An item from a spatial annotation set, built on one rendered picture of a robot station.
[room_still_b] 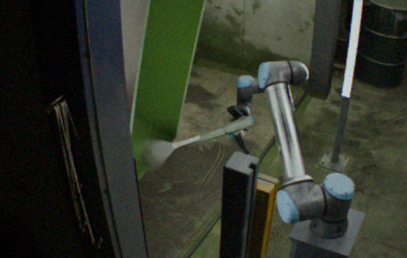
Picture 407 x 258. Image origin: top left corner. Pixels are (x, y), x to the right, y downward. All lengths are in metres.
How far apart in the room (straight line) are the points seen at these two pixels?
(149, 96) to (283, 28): 1.63
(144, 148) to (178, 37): 0.64
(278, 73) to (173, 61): 0.76
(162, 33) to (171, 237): 1.21
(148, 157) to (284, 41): 1.95
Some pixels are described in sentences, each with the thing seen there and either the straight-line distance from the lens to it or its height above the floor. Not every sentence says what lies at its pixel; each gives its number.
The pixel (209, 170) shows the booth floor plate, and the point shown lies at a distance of 3.45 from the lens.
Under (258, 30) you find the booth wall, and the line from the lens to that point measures 4.32.
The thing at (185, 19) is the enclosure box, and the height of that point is 1.26.
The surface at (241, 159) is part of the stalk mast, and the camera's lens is 1.02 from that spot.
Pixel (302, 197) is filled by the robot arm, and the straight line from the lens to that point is 2.05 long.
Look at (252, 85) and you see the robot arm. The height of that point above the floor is 0.86.
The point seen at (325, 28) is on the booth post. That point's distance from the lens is 4.08.
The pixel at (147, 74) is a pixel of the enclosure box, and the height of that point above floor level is 0.85.
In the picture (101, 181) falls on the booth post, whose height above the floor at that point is 1.32.
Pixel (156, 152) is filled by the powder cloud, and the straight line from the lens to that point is 2.75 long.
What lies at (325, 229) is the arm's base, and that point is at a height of 0.69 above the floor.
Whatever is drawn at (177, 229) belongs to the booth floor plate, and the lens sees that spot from 3.04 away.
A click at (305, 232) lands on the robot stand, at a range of 2.26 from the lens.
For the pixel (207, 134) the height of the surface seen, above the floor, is 0.72.
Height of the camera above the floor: 2.29
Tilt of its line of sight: 36 degrees down
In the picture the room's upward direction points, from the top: straight up
